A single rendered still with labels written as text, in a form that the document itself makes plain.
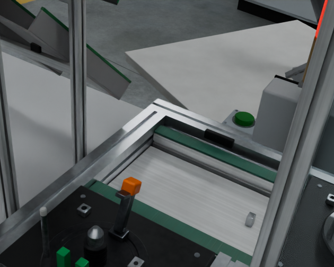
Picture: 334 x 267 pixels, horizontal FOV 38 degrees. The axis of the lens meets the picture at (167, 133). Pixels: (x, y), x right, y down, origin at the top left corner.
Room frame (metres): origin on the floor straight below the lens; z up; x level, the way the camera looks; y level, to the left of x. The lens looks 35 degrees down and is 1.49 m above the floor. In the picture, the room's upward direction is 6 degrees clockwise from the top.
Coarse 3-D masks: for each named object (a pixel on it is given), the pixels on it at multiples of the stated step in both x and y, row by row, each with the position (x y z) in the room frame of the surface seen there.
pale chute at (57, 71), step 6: (0, 24) 0.77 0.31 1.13; (0, 30) 0.77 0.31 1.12; (6, 30) 0.78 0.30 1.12; (6, 36) 0.78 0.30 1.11; (12, 36) 0.79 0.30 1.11; (18, 36) 0.80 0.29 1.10; (24, 42) 0.81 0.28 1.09; (36, 60) 0.84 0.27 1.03; (48, 66) 0.85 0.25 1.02; (54, 72) 0.86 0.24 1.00; (60, 72) 0.87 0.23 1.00
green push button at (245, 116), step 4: (240, 112) 0.83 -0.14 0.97; (244, 112) 0.84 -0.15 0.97; (236, 116) 0.82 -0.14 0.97; (240, 116) 0.82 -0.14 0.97; (244, 116) 0.82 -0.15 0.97; (248, 116) 0.82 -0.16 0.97; (252, 116) 0.83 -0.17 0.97; (236, 120) 0.81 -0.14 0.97; (240, 120) 0.81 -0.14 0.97; (244, 120) 0.81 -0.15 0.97; (248, 120) 0.81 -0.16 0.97; (252, 120) 0.81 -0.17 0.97; (240, 124) 0.80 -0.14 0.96; (244, 124) 0.80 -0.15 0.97; (248, 124) 0.80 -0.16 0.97
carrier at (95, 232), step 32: (64, 224) 0.48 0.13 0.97; (96, 224) 0.47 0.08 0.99; (128, 224) 0.50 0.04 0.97; (0, 256) 0.41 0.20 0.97; (32, 256) 0.42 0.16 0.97; (64, 256) 0.37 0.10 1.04; (96, 256) 0.40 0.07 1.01; (128, 256) 0.42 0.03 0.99; (160, 256) 0.44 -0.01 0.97; (192, 256) 0.45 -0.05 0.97
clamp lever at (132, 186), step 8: (128, 184) 0.47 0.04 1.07; (136, 184) 0.47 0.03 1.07; (120, 192) 0.46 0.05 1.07; (128, 192) 0.47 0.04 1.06; (136, 192) 0.47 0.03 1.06; (128, 200) 0.47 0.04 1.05; (120, 208) 0.46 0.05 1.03; (128, 208) 0.46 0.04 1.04; (120, 216) 0.46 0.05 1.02; (128, 216) 0.46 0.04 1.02; (120, 224) 0.45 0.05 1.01; (120, 232) 0.45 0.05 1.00
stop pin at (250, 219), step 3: (249, 213) 0.58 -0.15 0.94; (252, 213) 0.58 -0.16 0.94; (249, 216) 0.58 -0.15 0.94; (252, 216) 0.58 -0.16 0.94; (255, 216) 0.58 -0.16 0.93; (246, 219) 0.58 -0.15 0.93; (249, 219) 0.57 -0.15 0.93; (252, 219) 0.57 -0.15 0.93; (246, 222) 0.58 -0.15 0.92; (249, 222) 0.57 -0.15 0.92; (252, 222) 0.57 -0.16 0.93; (246, 225) 0.58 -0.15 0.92; (249, 225) 0.57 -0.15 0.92
